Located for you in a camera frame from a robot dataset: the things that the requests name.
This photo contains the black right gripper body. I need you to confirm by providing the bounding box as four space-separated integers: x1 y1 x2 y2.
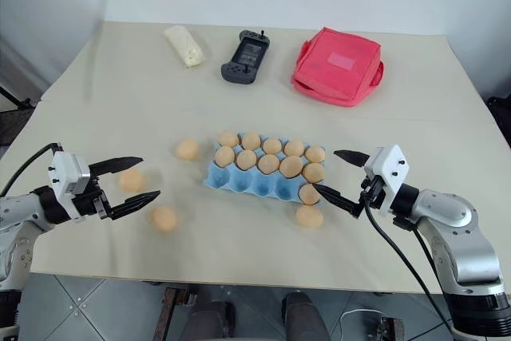
354 175 386 219

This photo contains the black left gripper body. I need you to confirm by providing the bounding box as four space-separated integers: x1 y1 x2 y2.
68 165 113 222

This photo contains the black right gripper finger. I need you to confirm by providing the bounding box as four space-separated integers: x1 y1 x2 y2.
333 149 371 169
312 183 362 216

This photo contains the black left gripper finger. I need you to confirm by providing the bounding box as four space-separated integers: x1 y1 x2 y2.
109 189 162 221
88 155 145 178

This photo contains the blue egg tray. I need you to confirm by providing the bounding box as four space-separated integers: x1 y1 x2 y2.
204 130 327 205

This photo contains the tan egg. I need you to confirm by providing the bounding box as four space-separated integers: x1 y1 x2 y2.
279 155 304 180
298 183 321 205
150 206 178 233
214 145 236 168
302 162 327 183
240 131 263 151
283 139 306 157
236 149 258 171
257 153 280 175
304 145 327 164
262 137 283 156
295 204 324 229
218 131 240 148
117 169 145 192
175 139 200 161

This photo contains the red fabric bag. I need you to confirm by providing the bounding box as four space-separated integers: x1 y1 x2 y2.
290 26 386 109

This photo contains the dark rounded shape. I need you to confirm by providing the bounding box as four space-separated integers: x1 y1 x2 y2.
280 291 331 341

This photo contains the black stand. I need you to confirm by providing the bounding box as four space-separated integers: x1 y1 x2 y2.
0 35 43 146

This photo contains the grey handheld game controller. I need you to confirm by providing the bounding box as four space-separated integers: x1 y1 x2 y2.
220 29 271 85

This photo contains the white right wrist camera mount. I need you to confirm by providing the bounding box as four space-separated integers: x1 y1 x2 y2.
362 144 413 215

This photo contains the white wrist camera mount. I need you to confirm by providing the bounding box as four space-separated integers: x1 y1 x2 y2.
362 144 413 215
48 150 92 220

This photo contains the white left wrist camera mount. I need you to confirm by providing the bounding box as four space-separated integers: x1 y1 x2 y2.
48 150 92 220

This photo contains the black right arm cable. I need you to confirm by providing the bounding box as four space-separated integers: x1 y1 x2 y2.
363 191 455 336

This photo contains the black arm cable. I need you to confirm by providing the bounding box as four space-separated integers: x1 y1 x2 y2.
0 141 64 198
363 191 455 336

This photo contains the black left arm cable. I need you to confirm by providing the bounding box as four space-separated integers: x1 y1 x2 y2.
0 141 64 198

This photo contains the rusty metal table bracket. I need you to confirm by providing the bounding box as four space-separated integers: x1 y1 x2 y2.
156 286 197 341
375 315 405 341

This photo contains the thin white floor cable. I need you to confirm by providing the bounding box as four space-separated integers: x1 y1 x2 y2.
339 307 385 341

